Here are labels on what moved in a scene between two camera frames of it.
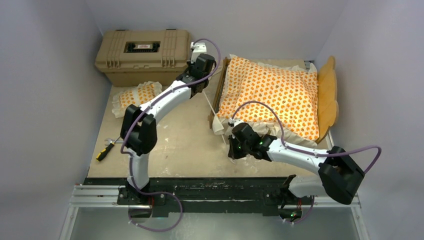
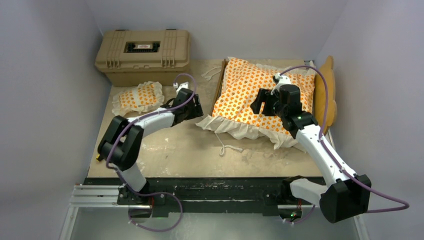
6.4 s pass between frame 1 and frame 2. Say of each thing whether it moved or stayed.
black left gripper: moved
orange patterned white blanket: moved
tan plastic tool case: stayed
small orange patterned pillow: stayed
